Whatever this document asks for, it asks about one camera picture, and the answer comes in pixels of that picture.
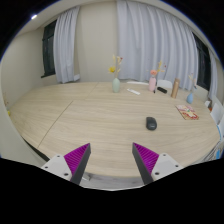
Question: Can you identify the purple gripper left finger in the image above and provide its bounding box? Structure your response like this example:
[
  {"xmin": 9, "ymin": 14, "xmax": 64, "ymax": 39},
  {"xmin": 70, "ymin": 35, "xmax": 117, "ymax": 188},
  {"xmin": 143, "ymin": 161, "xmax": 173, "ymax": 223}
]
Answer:
[{"xmin": 41, "ymin": 142, "xmax": 92, "ymax": 186}]

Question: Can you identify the white chair right side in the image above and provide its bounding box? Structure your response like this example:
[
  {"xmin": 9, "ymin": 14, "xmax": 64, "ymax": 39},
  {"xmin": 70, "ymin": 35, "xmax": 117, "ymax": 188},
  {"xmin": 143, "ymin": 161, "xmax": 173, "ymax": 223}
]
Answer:
[{"xmin": 210, "ymin": 103, "xmax": 223, "ymax": 125}]

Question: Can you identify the centre white curtain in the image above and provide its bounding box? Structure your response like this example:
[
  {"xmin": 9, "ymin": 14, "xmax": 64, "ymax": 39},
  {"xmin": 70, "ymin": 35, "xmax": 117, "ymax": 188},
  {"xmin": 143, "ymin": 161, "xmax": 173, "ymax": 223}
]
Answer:
[{"xmin": 117, "ymin": 0, "xmax": 198, "ymax": 90}]

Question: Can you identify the white curtain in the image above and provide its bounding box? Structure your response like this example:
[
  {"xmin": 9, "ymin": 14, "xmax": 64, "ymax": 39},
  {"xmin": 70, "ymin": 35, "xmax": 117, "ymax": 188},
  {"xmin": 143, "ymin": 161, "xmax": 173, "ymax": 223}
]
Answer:
[
  {"xmin": 117, "ymin": 0, "xmax": 198, "ymax": 90},
  {"xmin": 53, "ymin": 6, "xmax": 80, "ymax": 83}
]

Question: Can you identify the blue vase with flowers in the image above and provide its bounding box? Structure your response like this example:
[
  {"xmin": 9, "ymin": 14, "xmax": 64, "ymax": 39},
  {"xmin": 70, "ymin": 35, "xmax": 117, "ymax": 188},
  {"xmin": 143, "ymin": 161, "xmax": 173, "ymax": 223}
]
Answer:
[{"xmin": 186, "ymin": 73, "xmax": 198, "ymax": 105}]

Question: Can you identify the white chair back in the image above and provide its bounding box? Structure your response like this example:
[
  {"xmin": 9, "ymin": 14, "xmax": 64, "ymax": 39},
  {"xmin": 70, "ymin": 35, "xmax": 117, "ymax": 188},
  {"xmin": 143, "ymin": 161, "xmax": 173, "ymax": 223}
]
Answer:
[{"xmin": 157, "ymin": 80, "xmax": 173, "ymax": 89}]

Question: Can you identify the colourful booklet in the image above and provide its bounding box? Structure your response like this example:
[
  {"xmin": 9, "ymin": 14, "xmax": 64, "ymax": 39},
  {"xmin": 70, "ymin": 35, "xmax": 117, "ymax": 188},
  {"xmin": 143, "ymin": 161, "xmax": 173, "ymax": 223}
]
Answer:
[{"xmin": 176, "ymin": 105, "xmax": 199, "ymax": 120}]

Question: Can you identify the right dark window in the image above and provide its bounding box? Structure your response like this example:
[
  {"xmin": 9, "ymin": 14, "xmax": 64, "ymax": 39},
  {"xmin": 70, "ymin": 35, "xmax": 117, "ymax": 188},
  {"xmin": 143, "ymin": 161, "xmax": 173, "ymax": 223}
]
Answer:
[{"xmin": 194, "ymin": 35, "xmax": 211, "ymax": 91}]

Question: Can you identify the green vase with flowers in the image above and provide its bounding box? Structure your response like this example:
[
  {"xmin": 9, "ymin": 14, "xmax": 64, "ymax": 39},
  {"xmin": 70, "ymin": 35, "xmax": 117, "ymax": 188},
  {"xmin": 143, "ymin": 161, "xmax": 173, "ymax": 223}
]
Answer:
[{"xmin": 108, "ymin": 55, "xmax": 123, "ymax": 93}]

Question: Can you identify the left dark window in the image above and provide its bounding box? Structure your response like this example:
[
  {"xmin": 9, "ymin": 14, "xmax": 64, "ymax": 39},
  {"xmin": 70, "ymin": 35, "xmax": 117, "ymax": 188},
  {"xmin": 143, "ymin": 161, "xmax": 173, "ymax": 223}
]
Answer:
[{"xmin": 42, "ymin": 21, "xmax": 56, "ymax": 77}]

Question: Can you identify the white chair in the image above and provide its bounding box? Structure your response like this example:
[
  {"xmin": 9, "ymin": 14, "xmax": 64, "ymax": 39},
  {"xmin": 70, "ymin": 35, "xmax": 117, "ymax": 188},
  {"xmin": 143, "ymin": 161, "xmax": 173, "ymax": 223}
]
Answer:
[
  {"xmin": 157, "ymin": 80, "xmax": 173, "ymax": 89},
  {"xmin": 210, "ymin": 103, "xmax": 223, "ymax": 125}
]

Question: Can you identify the black computer mouse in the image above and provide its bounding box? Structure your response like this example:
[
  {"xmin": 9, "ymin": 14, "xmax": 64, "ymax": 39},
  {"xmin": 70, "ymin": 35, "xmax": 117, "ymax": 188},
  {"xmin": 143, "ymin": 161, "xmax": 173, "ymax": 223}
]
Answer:
[{"xmin": 146, "ymin": 117, "xmax": 157, "ymax": 130}]

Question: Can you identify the white remote control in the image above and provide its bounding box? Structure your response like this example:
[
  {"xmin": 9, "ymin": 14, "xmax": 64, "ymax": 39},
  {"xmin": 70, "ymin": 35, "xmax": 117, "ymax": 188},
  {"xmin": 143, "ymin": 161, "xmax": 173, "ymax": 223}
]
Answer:
[{"xmin": 127, "ymin": 89, "xmax": 140, "ymax": 95}]

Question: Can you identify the left white curtain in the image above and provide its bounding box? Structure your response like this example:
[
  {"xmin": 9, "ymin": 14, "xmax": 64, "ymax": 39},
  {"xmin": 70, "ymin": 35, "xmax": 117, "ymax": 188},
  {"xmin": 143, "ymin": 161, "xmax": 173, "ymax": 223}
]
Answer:
[{"xmin": 53, "ymin": 6, "xmax": 80, "ymax": 83}]

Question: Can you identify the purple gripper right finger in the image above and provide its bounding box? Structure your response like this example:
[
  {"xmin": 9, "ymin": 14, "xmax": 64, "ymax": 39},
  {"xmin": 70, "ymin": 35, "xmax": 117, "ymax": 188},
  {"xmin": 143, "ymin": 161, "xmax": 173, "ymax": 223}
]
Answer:
[{"xmin": 131, "ymin": 142, "xmax": 184, "ymax": 186}]

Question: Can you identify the dark window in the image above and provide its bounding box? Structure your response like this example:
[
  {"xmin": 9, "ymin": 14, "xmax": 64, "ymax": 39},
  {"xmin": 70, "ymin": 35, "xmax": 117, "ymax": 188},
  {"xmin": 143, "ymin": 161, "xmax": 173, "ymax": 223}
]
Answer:
[
  {"xmin": 42, "ymin": 21, "xmax": 56, "ymax": 77},
  {"xmin": 194, "ymin": 35, "xmax": 211, "ymax": 91}
]

